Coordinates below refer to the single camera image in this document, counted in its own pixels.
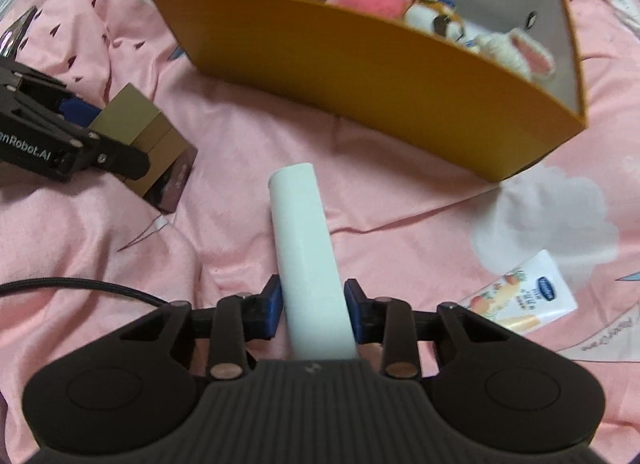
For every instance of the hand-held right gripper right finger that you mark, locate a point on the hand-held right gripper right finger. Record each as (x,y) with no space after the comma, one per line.
(354,316)

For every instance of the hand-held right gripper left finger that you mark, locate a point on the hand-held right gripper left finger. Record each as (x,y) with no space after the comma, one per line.
(272,306)

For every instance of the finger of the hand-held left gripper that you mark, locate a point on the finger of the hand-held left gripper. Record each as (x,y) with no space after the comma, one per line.
(125,162)
(77,109)

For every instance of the gold box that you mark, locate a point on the gold box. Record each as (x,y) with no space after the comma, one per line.
(150,139)

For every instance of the white cylinder bottle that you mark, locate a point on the white cylinder bottle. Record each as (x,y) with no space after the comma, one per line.
(305,244)

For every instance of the orange cardboard box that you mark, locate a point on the orange cardboard box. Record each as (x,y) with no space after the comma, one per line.
(350,74)

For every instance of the cream crocheted rabbit toy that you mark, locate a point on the cream crocheted rabbit toy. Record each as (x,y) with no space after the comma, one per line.
(520,52)

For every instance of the orange tiger plush toy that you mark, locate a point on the orange tiger plush toy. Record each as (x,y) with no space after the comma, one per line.
(432,12)

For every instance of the pink printed blanket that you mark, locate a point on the pink printed blanket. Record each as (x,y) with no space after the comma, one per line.
(250,244)

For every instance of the shiny silver packet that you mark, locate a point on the shiny silver packet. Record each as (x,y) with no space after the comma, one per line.
(15,37)

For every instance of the white hand cream tube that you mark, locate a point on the white hand cream tube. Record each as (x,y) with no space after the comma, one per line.
(525,299)

